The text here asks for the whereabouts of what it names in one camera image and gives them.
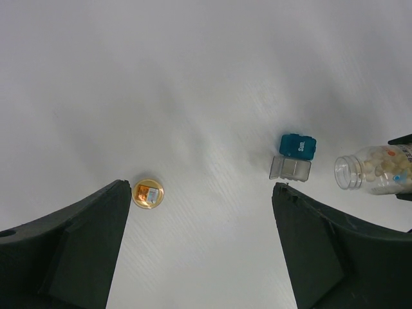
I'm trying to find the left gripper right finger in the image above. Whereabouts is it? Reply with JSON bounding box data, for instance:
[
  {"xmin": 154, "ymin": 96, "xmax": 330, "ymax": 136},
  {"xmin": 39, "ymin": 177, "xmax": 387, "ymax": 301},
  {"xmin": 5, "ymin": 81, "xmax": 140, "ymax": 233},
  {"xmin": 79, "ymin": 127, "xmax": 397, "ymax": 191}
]
[{"xmin": 272, "ymin": 183, "xmax": 411, "ymax": 308}]

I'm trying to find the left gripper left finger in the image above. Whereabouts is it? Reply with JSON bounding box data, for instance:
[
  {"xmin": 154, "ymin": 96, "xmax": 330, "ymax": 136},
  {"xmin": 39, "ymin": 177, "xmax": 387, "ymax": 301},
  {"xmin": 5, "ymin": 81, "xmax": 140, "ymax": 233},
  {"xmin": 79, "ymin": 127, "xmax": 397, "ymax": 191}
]
[{"xmin": 1, "ymin": 180, "xmax": 131, "ymax": 308}]

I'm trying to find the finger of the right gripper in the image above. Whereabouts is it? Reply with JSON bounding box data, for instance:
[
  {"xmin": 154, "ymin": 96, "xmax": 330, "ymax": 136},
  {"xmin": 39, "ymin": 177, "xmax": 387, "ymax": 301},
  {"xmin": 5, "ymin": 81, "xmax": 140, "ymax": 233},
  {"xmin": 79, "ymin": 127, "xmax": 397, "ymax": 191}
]
[
  {"xmin": 396, "ymin": 193, "xmax": 412, "ymax": 200},
  {"xmin": 388, "ymin": 134, "xmax": 412, "ymax": 145}
]

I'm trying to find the clear pill bottle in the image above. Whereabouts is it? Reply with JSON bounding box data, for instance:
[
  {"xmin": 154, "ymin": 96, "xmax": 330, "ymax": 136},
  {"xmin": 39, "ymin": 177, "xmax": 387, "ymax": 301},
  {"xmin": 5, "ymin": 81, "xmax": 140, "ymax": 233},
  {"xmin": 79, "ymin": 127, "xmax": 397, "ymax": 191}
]
[{"xmin": 334, "ymin": 144, "xmax": 411, "ymax": 195}]

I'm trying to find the blue pill box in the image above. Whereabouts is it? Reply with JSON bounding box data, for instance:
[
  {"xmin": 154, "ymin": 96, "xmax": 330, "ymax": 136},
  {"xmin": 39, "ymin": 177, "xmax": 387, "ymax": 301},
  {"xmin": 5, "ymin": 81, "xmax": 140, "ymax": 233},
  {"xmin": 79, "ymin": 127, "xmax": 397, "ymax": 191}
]
[{"xmin": 279, "ymin": 133, "xmax": 317, "ymax": 161}]

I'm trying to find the orange bottle cap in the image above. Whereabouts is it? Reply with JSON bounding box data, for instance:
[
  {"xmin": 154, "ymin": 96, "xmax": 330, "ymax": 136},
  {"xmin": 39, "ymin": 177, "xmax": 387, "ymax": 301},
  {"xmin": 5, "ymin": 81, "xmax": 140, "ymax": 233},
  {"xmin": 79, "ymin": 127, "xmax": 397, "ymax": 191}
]
[{"xmin": 132, "ymin": 178, "xmax": 165, "ymax": 209}]

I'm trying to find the grey pill box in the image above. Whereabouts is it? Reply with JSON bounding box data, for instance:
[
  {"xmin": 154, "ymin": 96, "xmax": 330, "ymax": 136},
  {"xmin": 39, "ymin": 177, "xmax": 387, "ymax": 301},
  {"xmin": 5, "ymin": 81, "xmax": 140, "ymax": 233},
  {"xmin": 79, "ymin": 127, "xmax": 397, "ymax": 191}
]
[{"xmin": 269, "ymin": 156, "xmax": 312, "ymax": 182}]

